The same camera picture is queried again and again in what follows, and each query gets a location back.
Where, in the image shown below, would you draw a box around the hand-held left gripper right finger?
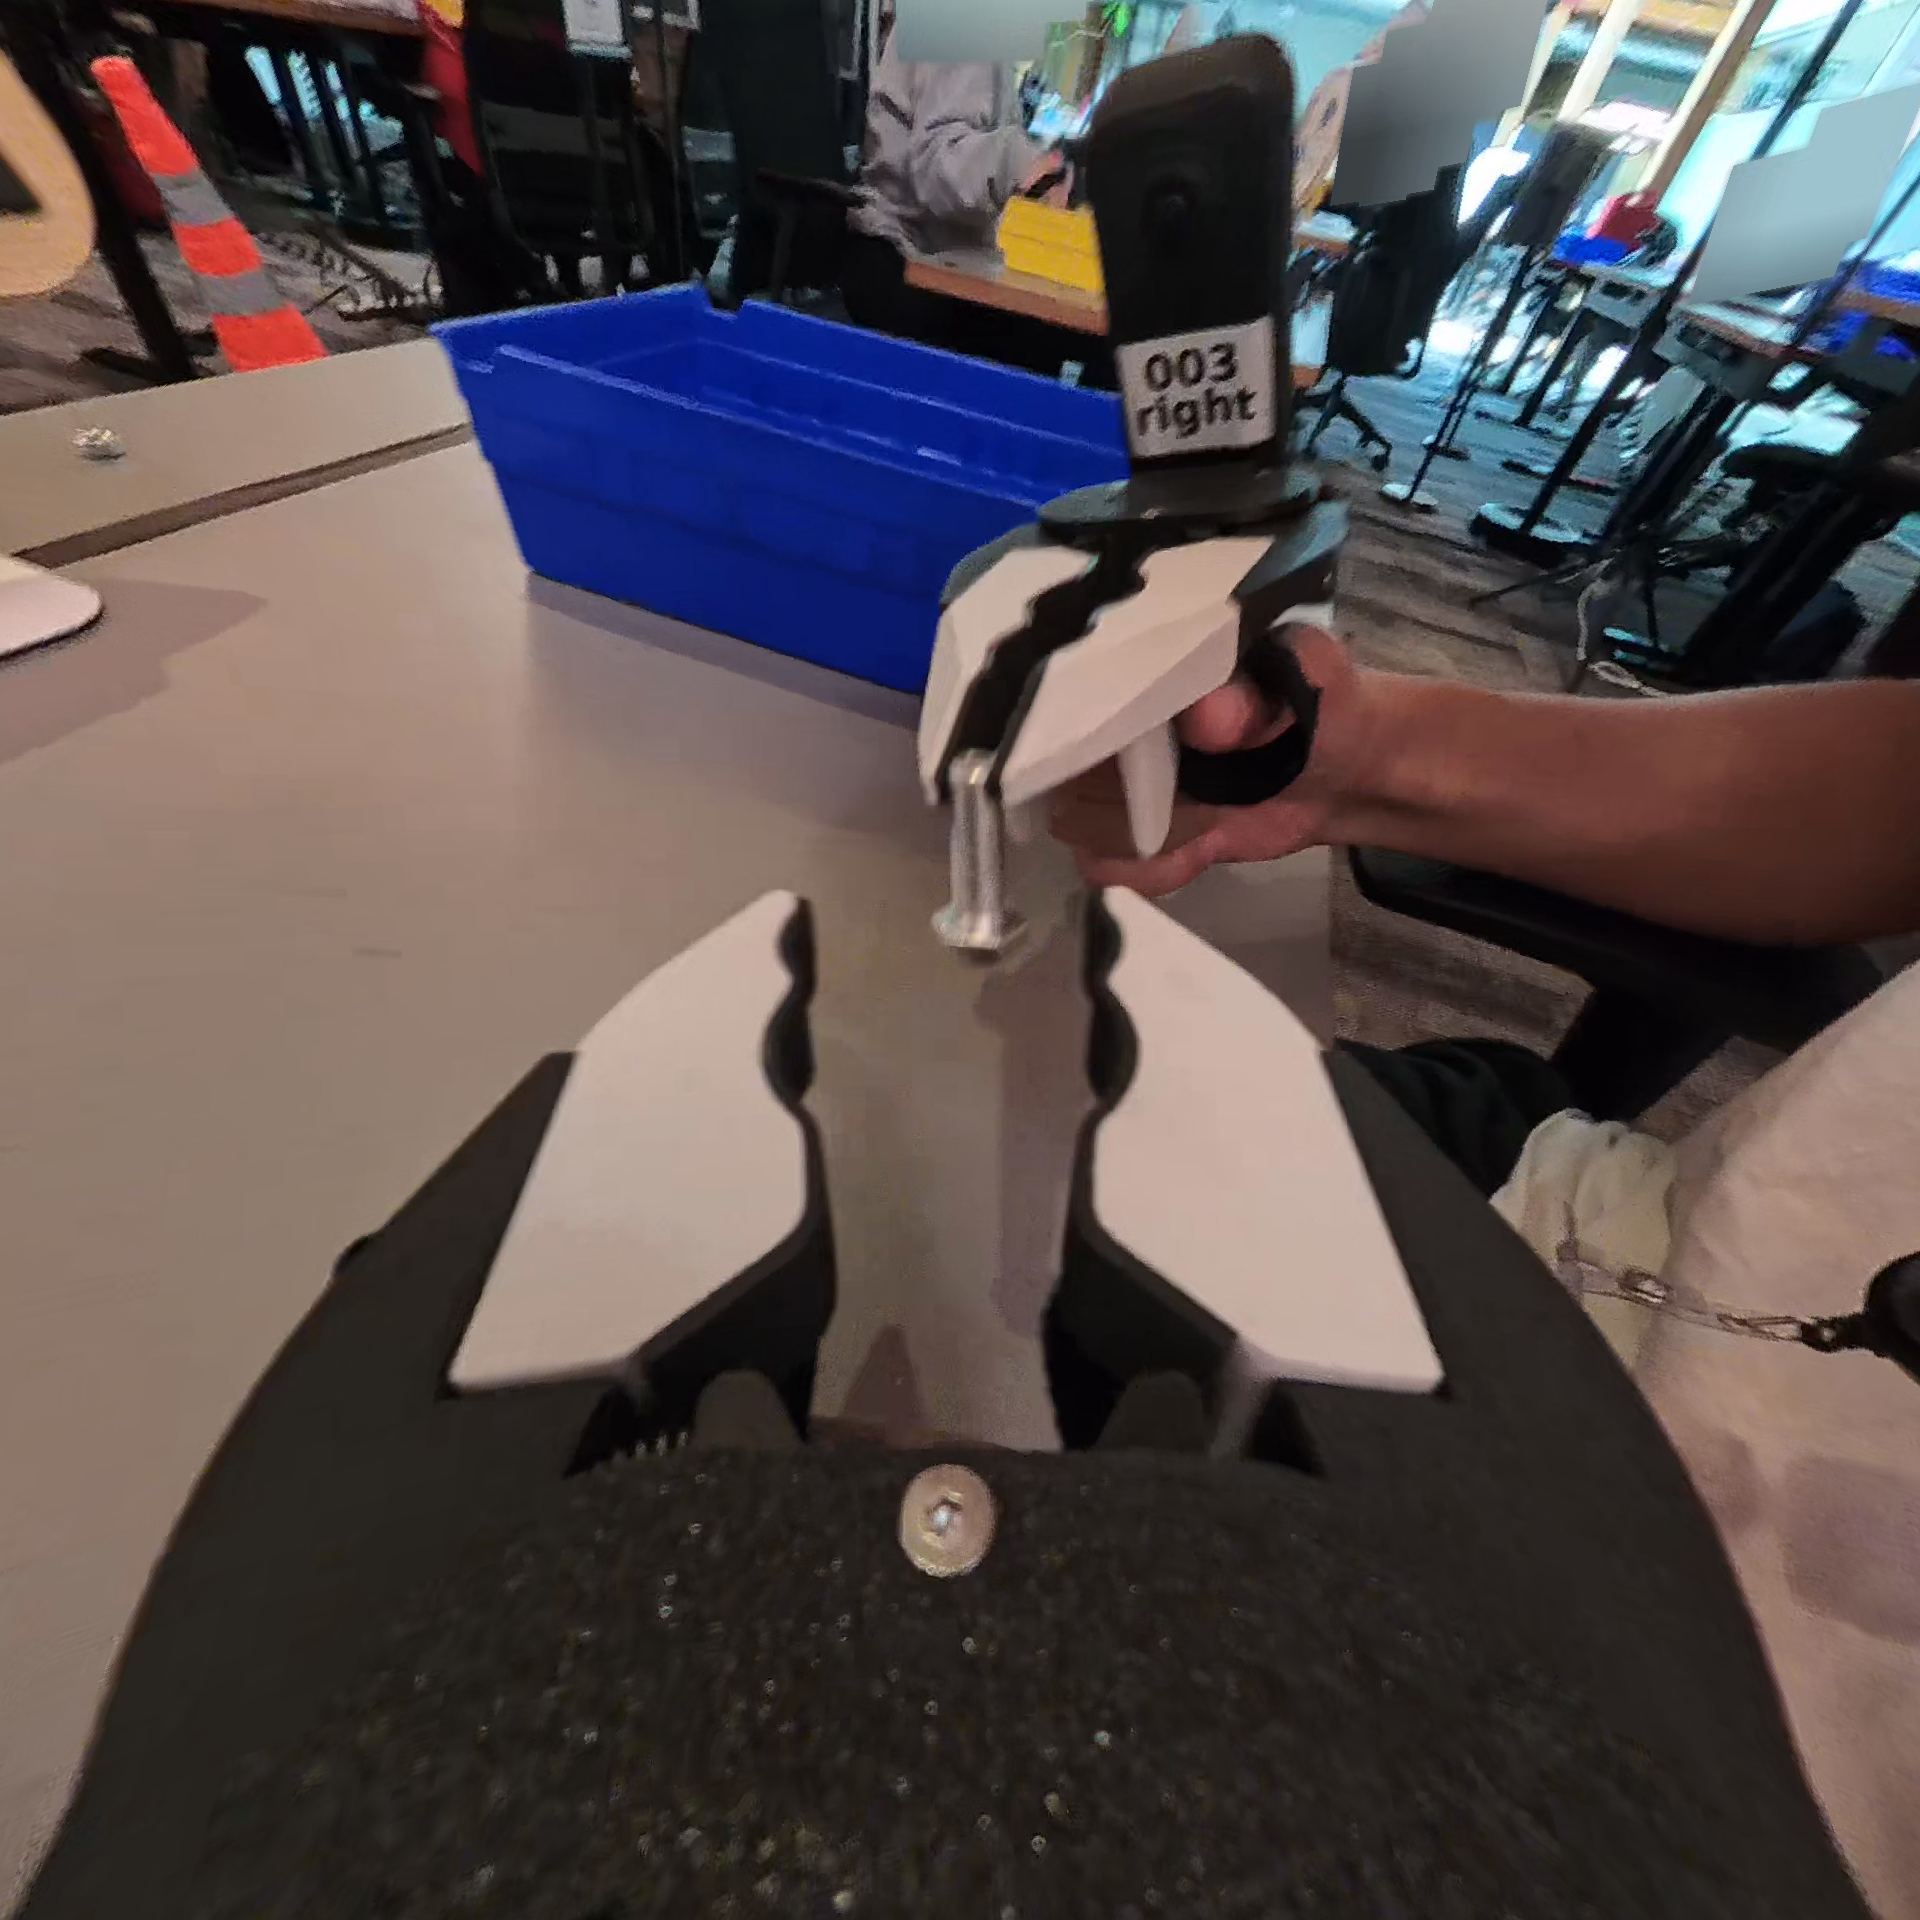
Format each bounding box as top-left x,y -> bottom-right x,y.
1050,884 -> 1450,1396

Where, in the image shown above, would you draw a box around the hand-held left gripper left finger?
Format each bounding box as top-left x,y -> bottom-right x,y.
448,887 -> 839,1393

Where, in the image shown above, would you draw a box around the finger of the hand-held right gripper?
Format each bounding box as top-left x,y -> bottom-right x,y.
915,544 -> 1110,789
995,534 -> 1281,845

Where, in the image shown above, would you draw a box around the silver metal bolt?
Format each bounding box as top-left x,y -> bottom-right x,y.
931,748 -> 1041,957

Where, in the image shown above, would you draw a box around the person's right forearm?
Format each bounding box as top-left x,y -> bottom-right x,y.
1342,672 -> 1920,950

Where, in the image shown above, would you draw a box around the person's right hand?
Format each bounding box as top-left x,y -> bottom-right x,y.
1046,622 -> 1366,903

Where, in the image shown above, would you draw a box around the yellow plastic bin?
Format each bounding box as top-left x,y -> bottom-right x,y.
995,192 -> 1115,297

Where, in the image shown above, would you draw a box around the person's dark trousers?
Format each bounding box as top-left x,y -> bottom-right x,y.
1340,1035 -> 1578,1203

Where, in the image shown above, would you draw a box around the black office chair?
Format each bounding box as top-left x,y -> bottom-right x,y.
1346,843 -> 1894,1119
1319,187 -> 1479,467

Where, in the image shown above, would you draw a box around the wooden table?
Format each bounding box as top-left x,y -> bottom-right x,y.
904,246 -> 1115,339

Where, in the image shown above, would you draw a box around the blue plastic bin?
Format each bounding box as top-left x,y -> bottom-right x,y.
431,281 -> 1136,697

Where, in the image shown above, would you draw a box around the person's white shirt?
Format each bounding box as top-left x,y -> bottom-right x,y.
1488,960 -> 1920,1920

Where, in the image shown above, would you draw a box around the white rounded object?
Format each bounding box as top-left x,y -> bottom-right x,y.
0,550 -> 107,662

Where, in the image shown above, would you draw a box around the orange traffic cone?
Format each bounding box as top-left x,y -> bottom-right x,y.
87,55 -> 332,377

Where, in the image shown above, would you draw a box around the beige curved board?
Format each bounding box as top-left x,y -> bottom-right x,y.
0,52 -> 102,302

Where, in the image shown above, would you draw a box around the metal chain lanyard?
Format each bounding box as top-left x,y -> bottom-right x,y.
1552,1199 -> 1920,1360

